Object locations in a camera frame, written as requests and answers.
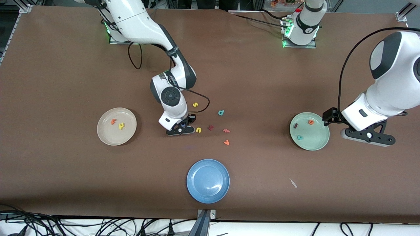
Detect light green plate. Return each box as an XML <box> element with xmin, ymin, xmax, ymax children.
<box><xmin>289</xmin><ymin>112</ymin><xmax>330</xmax><ymax>151</ymax></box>

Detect beige brown plate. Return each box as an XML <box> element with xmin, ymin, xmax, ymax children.
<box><xmin>97</xmin><ymin>108</ymin><xmax>137</xmax><ymax>146</ymax></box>

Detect brown table cover sheet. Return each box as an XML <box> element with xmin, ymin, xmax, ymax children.
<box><xmin>0</xmin><ymin>6</ymin><xmax>420</xmax><ymax>224</ymax></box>

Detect orange artificial flowers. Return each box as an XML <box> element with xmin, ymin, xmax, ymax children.
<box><xmin>271</xmin><ymin>0</ymin><xmax>304</xmax><ymax>8</ymax></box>

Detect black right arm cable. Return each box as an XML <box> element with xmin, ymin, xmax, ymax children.
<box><xmin>128</xmin><ymin>42</ymin><xmax>210</xmax><ymax>114</ymax></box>

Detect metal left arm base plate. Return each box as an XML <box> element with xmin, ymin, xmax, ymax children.
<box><xmin>281</xmin><ymin>18</ymin><xmax>317</xmax><ymax>49</ymax></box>

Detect blue plate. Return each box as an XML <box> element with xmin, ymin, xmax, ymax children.
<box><xmin>186</xmin><ymin>159</ymin><xmax>230</xmax><ymax>204</ymax></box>

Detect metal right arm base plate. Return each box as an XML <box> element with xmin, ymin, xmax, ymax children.
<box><xmin>109</xmin><ymin>33</ymin><xmax>133</xmax><ymax>45</ymax></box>

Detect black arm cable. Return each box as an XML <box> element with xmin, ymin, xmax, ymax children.
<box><xmin>128</xmin><ymin>42</ymin><xmax>210</xmax><ymax>114</ymax></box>
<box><xmin>338</xmin><ymin>28</ymin><xmax>420</xmax><ymax>112</ymax></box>

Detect aluminium frame profile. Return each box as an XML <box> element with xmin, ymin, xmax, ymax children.
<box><xmin>0</xmin><ymin>0</ymin><xmax>33</xmax><ymax>64</ymax></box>
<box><xmin>395</xmin><ymin>0</ymin><xmax>420</xmax><ymax>23</ymax></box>

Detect black base cable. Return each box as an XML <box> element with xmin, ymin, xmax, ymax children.
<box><xmin>261</xmin><ymin>9</ymin><xmax>289</xmax><ymax>21</ymax></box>
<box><xmin>234</xmin><ymin>14</ymin><xmax>284</xmax><ymax>28</ymax></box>

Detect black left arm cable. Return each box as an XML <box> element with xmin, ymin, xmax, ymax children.
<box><xmin>338</xmin><ymin>28</ymin><xmax>420</xmax><ymax>112</ymax></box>

